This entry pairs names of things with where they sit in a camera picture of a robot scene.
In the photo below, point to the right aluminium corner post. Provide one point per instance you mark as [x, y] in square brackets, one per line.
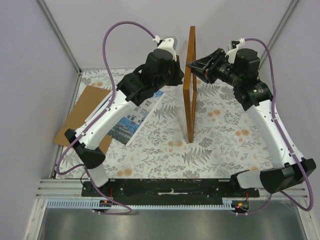
[274, 16]

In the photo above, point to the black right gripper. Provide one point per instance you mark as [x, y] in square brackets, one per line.
[208, 75]

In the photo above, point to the floral patterned table mat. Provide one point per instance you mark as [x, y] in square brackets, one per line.
[226, 141]

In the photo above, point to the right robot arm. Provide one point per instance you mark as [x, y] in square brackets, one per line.
[289, 166]

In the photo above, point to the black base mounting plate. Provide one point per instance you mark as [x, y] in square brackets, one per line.
[174, 191]

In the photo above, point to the aluminium rail frame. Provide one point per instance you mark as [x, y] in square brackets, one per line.
[278, 219]

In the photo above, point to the left aluminium corner post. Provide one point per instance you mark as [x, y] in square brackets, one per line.
[58, 34]

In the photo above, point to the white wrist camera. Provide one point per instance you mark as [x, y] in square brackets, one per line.
[168, 44]
[233, 48]

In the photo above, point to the wooden picture frame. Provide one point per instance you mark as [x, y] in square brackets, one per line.
[190, 86]

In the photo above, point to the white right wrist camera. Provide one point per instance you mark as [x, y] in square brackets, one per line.
[233, 48]

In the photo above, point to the aluminium corner post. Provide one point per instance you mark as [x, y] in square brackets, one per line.
[274, 16]
[58, 34]

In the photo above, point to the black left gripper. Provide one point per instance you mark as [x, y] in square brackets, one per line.
[176, 66]

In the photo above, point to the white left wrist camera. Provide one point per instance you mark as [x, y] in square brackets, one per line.
[168, 44]

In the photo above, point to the building photo print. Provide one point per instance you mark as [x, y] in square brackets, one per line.
[129, 126]

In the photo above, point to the brown cardboard backing board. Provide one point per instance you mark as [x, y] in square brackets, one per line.
[87, 102]

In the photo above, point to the clear glass pane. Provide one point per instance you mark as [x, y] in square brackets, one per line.
[180, 127]

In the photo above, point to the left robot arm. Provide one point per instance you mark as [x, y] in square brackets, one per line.
[130, 92]

